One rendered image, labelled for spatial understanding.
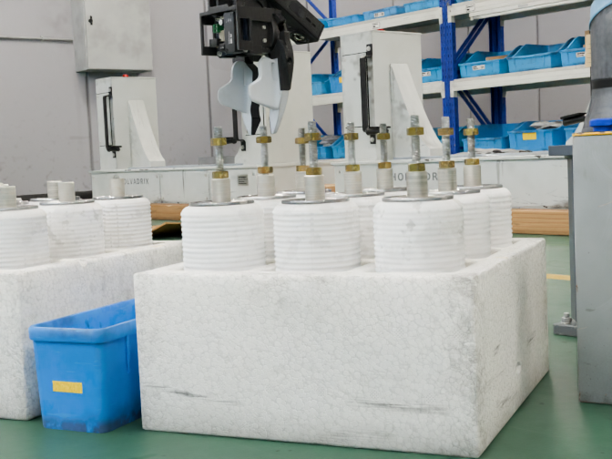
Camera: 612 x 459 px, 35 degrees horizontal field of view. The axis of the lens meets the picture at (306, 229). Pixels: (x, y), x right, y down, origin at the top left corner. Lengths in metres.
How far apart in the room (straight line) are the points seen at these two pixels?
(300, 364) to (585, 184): 0.39
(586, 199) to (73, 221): 0.67
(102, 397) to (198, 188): 3.84
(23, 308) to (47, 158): 6.79
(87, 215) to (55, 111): 6.69
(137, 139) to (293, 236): 4.70
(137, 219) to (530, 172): 2.20
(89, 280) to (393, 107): 2.91
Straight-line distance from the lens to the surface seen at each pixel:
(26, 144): 7.91
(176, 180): 5.10
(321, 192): 1.07
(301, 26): 1.26
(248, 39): 1.19
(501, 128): 7.49
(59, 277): 1.26
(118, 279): 1.36
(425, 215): 0.99
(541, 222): 3.35
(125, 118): 5.78
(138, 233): 1.46
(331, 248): 1.04
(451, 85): 7.13
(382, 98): 4.08
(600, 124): 1.17
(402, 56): 4.19
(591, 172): 1.16
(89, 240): 1.36
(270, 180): 1.23
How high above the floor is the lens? 0.30
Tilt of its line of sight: 4 degrees down
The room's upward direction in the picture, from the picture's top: 3 degrees counter-clockwise
